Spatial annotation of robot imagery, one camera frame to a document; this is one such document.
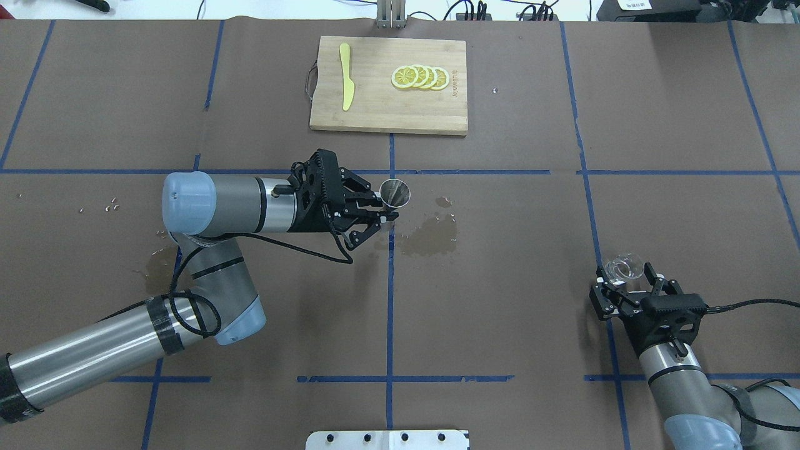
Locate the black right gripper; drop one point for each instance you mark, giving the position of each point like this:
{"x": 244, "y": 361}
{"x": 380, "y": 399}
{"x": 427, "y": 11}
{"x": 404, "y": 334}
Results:
{"x": 604, "y": 302}

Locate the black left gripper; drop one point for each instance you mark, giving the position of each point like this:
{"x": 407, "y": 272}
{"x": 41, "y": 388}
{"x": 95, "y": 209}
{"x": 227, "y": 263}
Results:
{"x": 310, "y": 220}

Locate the clear glass shaker cup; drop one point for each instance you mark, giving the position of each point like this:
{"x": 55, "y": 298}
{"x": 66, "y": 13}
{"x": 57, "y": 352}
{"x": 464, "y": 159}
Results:
{"x": 624, "y": 268}

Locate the steel jigger measuring cup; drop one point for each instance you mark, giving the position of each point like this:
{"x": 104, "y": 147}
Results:
{"x": 395, "y": 193}

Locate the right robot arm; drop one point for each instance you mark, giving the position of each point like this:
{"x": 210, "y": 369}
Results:
{"x": 699, "y": 414}

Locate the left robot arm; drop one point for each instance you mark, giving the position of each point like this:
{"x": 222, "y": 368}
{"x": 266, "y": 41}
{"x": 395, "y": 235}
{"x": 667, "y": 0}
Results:
{"x": 211, "y": 294}

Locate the wooden cutting board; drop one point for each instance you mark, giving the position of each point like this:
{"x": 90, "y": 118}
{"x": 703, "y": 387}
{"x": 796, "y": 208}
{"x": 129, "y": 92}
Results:
{"x": 380, "y": 107}

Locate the yellow plastic knife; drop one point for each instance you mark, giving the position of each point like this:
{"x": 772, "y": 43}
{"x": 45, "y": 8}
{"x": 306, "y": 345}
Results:
{"x": 348, "y": 85}

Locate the lemon slice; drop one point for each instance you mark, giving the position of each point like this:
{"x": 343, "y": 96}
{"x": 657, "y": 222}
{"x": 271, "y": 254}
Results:
{"x": 420, "y": 75}
{"x": 404, "y": 77}
{"x": 431, "y": 79}
{"x": 444, "y": 78}

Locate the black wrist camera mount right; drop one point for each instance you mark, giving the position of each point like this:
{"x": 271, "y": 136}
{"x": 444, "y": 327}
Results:
{"x": 669, "y": 319}

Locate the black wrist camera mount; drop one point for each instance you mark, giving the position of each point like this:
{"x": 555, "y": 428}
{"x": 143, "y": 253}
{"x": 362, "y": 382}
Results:
{"x": 669, "y": 319}
{"x": 303, "y": 180}

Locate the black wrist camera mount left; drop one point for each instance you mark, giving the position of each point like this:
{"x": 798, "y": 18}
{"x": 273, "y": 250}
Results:
{"x": 303, "y": 180}

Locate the aluminium frame post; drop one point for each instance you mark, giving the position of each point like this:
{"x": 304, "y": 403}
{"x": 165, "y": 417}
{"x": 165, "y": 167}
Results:
{"x": 391, "y": 14}

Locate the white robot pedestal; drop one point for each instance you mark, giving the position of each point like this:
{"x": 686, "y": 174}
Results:
{"x": 390, "y": 439}

